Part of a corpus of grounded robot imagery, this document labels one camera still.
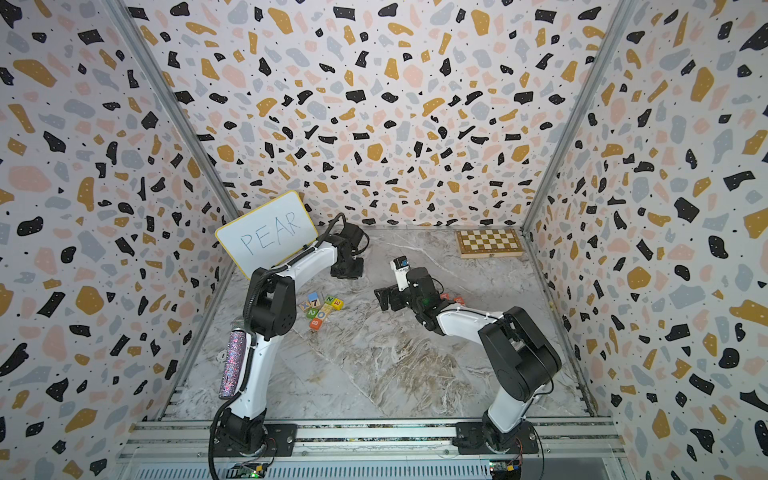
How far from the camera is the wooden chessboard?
1.15m

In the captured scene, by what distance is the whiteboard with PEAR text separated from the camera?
0.98 meters

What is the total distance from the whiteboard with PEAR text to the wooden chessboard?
1.94ft
